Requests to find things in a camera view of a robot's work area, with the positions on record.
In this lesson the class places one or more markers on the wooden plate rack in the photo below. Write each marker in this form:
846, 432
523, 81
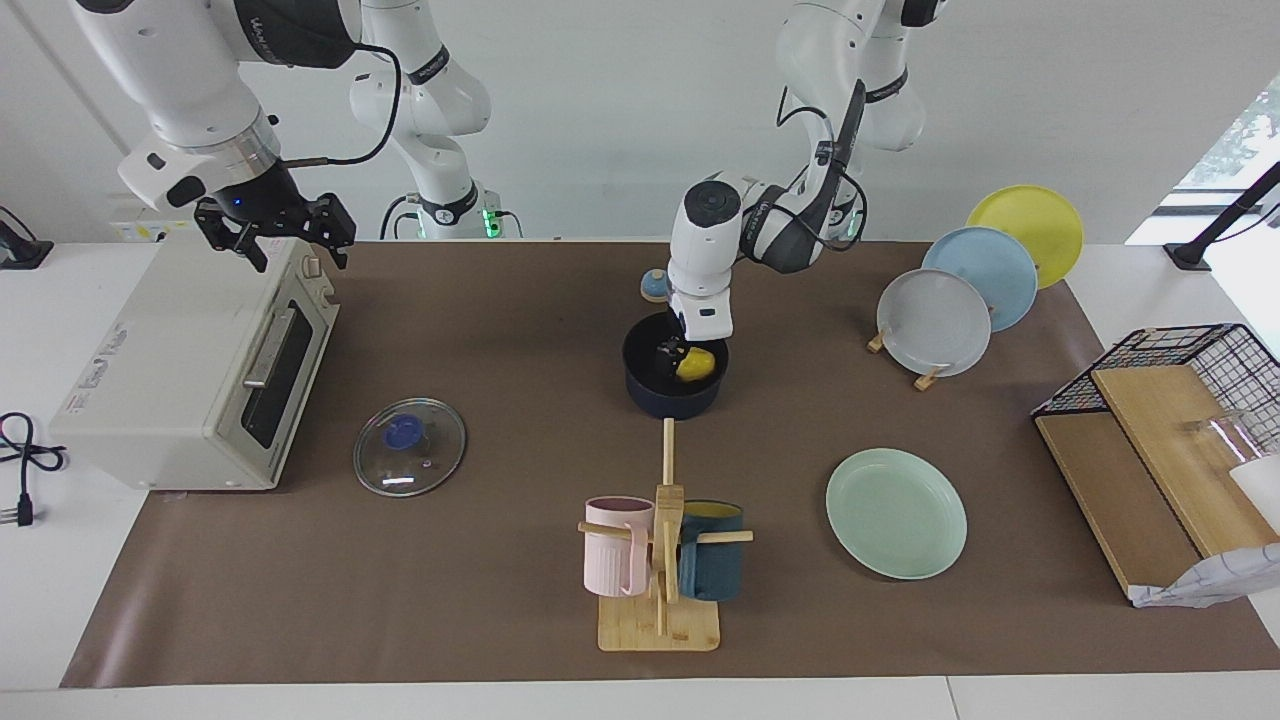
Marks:
928, 379

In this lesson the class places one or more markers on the dark blue pot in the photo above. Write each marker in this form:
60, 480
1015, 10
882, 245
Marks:
670, 395

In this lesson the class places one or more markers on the clear glass cup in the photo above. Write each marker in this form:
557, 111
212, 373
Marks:
1222, 440

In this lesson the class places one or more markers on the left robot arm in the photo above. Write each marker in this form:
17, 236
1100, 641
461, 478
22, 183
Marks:
700, 250

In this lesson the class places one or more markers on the white power strip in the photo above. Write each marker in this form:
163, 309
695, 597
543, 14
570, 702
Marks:
150, 231

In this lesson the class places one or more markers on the wooden board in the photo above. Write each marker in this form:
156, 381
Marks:
1110, 500
1170, 440

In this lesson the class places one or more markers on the wooden mug rack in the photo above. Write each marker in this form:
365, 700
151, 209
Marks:
665, 610

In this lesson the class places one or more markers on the glass lid with blue knob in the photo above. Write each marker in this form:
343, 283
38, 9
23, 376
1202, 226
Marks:
410, 447

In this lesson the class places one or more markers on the mint green plate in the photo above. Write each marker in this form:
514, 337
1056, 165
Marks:
895, 513

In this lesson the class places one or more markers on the white cup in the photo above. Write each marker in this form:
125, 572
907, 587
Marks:
1260, 490

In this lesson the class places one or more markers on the black stand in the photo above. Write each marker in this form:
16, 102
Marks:
1215, 225
18, 250

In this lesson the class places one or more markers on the white toaster oven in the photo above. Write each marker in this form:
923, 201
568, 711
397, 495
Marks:
170, 360

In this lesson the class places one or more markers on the light blue plate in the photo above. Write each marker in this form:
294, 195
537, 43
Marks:
995, 270

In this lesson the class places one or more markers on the dark teal mug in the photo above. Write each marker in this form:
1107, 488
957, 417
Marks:
715, 565

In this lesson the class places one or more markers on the grey plate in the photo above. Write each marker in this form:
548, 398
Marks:
935, 322

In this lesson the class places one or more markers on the pink ribbed mug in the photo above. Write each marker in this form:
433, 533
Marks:
615, 550

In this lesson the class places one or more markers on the yellow plate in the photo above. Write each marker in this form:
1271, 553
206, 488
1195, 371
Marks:
1040, 225

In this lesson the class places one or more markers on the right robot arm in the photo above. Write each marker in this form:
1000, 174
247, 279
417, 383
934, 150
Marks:
190, 90

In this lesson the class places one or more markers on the small blue and beige knob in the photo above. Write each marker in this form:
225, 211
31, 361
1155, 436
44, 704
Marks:
655, 286

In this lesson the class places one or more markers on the white patterned cloth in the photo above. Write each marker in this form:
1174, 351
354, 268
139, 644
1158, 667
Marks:
1215, 580

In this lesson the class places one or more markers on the yellow potato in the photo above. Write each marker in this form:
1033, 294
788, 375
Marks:
695, 365

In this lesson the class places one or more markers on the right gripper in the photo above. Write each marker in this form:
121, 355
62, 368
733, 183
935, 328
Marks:
258, 200

